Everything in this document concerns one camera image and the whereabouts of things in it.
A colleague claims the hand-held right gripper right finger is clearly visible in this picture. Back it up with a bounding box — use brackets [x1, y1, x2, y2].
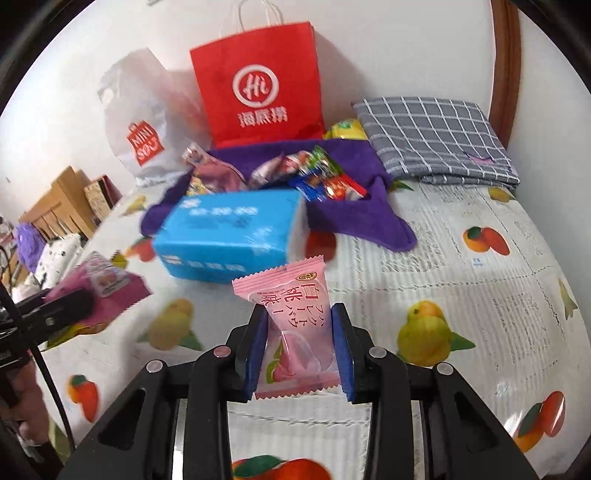
[331, 302, 541, 480]

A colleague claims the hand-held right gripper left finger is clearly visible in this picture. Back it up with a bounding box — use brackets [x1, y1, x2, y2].
[58, 305, 271, 480]

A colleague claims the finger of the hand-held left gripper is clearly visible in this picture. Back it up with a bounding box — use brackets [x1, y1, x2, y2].
[18, 288, 95, 330]

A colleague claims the magenta snack packet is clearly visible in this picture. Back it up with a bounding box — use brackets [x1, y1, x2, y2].
[44, 251, 153, 349]

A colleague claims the pink peach snack packet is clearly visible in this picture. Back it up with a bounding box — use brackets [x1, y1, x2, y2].
[232, 256, 342, 401]

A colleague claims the bear print snack packet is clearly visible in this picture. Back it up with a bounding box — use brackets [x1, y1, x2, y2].
[181, 143, 247, 195]

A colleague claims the white pink snack packet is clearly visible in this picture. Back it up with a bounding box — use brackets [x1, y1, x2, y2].
[281, 150, 315, 174]

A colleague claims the person's left hand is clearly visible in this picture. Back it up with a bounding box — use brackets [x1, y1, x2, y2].
[9, 362, 49, 435]

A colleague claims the white dotted pillow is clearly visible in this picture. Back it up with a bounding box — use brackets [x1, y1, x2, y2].
[34, 233, 86, 284]

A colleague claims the purple fluffy pillow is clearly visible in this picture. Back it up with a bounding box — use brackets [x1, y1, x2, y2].
[14, 222, 47, 273]

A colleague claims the wooden headboard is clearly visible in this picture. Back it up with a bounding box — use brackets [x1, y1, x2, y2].
[18, 166, 93, 241]

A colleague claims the patterned flat box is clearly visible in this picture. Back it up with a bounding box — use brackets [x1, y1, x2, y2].
[83, 175, 123, 222]

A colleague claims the blue tissue box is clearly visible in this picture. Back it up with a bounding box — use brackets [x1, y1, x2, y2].
[152, 189, 308, 280]

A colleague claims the fruit print table cover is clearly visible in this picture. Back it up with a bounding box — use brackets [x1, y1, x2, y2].
[37, 175, 591, 480]

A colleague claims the purple towel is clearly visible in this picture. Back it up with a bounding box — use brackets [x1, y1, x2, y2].
[141, 138, 419, 252]

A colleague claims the red snack packet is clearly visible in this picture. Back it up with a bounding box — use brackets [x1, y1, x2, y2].
[323, 175, 370, 201]

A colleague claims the yellow triangular snack packet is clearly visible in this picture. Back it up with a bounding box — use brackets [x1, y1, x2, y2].
[186, 173, 213, 197]

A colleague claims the small blue snack packet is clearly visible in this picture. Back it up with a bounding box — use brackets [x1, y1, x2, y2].
[291, 175, 333, 201]

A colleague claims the pale pink snack packet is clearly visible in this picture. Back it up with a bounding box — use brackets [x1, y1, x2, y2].
[249, 154, 298, 188]

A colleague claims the white plastic shopping bag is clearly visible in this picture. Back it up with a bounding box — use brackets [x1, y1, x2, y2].
[97, 46, 211, 188]

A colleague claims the yellow green snack packet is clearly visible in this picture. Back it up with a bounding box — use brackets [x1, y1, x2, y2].
[322, 119, 370, 140]

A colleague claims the grey checked cloth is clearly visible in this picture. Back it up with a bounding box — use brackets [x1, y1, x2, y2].
[352, 96, 520, 189]

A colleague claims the red paper bag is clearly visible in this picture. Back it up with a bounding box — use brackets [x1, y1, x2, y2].
[189, 0, 326, 149]

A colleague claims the black cable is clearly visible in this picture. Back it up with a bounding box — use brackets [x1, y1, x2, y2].
[0, 281, 77, 462]

